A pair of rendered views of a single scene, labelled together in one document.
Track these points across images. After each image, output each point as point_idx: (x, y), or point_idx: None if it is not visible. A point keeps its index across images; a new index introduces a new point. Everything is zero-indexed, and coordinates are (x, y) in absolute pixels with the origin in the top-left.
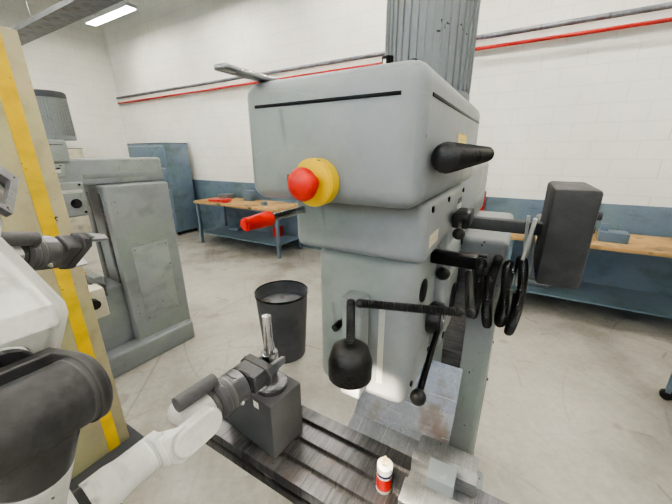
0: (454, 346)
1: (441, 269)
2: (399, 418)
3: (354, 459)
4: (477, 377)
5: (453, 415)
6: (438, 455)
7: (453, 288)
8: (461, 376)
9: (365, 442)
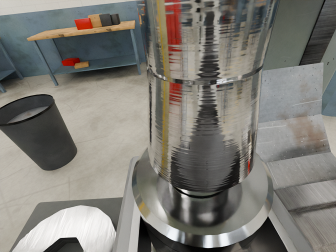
0: (325, 33)
1: None
2: (274, 146)
3: (323, 232)
4: (334, 65)
5: (320, 114)
6: None
7: None
8: (323, 70)
9: (298, 197)
